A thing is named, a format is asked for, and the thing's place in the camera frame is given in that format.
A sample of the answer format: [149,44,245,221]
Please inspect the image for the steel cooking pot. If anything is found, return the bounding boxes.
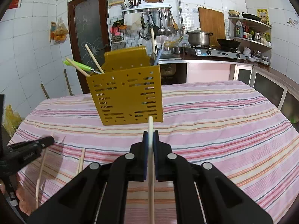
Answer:
[187,29,213,46]

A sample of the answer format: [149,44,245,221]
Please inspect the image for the black wok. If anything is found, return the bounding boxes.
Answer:
[217,38,240,51]

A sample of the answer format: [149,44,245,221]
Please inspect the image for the gas stove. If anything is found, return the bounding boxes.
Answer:
[184,46,246,60]

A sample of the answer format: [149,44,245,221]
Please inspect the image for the pink cabinet door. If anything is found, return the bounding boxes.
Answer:
[187,63,231,83]

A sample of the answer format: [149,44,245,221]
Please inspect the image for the steel sink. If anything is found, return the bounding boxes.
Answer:
[160,54,182,60]

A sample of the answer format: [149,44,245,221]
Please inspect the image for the rectangular wooden cutting board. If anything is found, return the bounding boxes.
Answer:
[198,8,226,48]

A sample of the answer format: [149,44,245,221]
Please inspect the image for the yellow plastic bag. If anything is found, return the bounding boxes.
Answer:
[2,105,22,138]

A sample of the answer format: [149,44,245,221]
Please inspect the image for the person's left hand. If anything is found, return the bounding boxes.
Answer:
[0,174,38,216]

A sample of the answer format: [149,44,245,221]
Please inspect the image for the yellow perforated utensil holder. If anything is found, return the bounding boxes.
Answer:
[86,46,163,125]

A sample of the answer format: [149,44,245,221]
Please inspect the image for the corner wall shelf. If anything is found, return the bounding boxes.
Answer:
[228,10,272,66]

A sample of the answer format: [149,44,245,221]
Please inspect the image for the red box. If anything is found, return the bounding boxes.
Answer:
[8,0,22,9]

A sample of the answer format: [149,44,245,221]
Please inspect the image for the glass cabinet doors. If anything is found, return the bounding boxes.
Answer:
[229,63,298,130]

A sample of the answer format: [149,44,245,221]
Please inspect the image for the hanging orange snack bag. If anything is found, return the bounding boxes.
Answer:
[49,17,68,44]

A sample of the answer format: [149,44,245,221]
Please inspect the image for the green frog handle fork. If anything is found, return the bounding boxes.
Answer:
[63,60,101,74]

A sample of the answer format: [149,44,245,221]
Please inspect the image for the steel utensil rack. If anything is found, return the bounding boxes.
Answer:
[122,3,172,14]

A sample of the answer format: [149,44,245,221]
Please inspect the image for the dark wooden glass door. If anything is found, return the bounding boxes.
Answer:
[67,0,112,94]

